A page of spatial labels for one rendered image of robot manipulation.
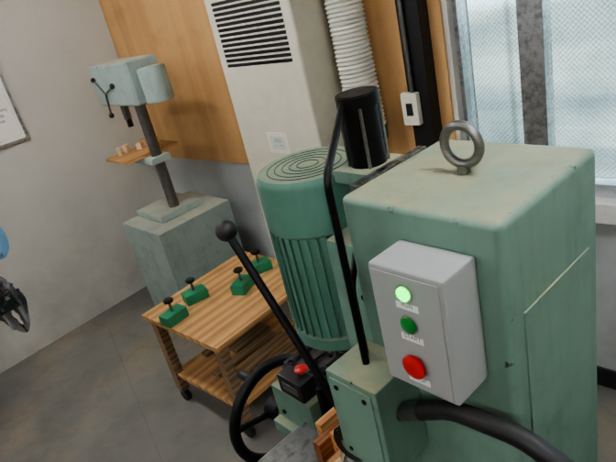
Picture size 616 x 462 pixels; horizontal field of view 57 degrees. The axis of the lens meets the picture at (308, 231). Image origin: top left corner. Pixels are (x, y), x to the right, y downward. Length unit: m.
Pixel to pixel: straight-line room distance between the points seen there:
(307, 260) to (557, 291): 0.37
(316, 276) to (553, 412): 0.38
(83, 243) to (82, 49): 1.24
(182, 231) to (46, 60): 1.39
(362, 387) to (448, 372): 0.14
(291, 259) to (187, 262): 2.34
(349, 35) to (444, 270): 1.81
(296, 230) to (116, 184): 3.25
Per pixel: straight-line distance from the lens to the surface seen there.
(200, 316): 2.56
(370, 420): 0.76
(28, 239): 3.87
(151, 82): 2.92
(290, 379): 1.25
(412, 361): 0.65
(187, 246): 3.21
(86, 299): 4.10
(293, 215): 0.85
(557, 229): 0.69
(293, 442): 1.27
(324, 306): 0.92
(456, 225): 0.60
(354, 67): 2.33
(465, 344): 0.63
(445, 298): 0.58
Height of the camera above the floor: 1.78
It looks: 24 degrees down
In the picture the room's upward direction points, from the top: 14 degrees counter-clockwise
